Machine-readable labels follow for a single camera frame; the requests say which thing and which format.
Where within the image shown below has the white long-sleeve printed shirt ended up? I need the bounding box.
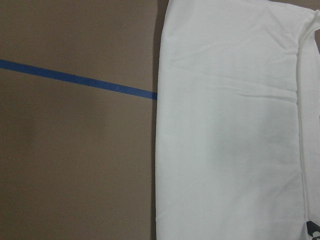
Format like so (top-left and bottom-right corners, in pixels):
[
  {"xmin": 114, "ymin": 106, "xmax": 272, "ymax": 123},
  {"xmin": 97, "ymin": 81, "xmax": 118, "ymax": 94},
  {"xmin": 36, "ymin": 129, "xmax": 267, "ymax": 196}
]
[{"xmin": 155, "ymin": 0, "xmax": 320, "ymax": 240}]

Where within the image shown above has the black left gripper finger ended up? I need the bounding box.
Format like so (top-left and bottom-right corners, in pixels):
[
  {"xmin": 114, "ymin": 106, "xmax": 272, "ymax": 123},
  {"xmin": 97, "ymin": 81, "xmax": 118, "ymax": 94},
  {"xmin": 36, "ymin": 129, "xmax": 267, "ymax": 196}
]
[{"xmin": 306, "ymin": 212, "xmax": 320, "ymax": 240}]

